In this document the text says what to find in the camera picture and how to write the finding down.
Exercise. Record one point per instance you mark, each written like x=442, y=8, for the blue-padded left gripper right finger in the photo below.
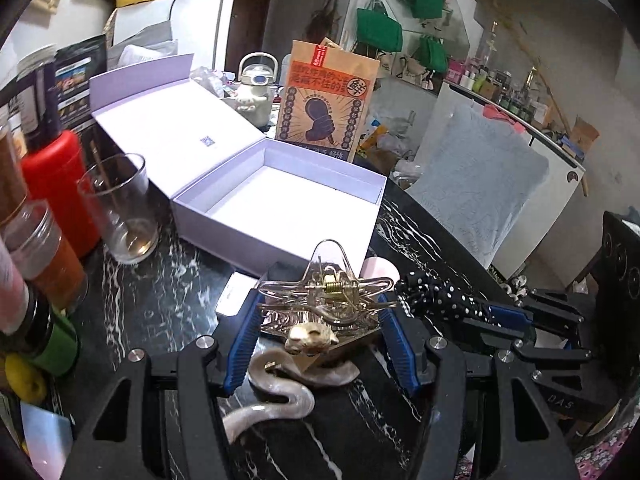
x=411, y=343

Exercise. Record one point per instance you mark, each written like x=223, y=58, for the clear drinking glass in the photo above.
x=115, y=191

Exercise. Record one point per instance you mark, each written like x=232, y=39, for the yellow lemon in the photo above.
x=25, y=380

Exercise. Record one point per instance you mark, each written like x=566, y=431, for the purple flat booklet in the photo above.
x=234, y=294

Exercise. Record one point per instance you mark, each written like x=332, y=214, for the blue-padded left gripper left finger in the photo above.
x=230, y=347

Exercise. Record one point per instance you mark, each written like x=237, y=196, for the red cylindrical canister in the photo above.
x=52, y=174

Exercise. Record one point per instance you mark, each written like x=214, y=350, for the lavender gift box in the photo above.
x=234, y=192

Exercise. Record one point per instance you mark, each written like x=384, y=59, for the pink round compact case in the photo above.
x=378, y=267

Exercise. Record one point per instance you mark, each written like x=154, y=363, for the brown spice jar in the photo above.
x=13, y=191

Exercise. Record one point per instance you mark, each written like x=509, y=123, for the pink panda paper cup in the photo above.
x=13, y=294

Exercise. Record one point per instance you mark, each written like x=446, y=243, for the orange clear-lid jar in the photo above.
x=44, y=257

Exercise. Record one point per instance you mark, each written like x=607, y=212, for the dark lidded bottle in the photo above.
x=37, y=98

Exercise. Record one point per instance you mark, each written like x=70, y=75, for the white kettle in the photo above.
x=257, y=86

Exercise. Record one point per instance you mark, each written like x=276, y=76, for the green label dark jar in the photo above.
x=44, y=337

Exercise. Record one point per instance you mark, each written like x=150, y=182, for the pearly wavy hair claw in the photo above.
x=274, y=371

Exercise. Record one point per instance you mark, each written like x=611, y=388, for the gold star wire hair clip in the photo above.
x=328, y=292

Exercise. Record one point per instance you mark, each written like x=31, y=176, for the black polka dot scrunchie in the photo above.
x=427, y=294

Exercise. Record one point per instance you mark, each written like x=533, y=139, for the orange printed snack bag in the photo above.
x=325, y=99

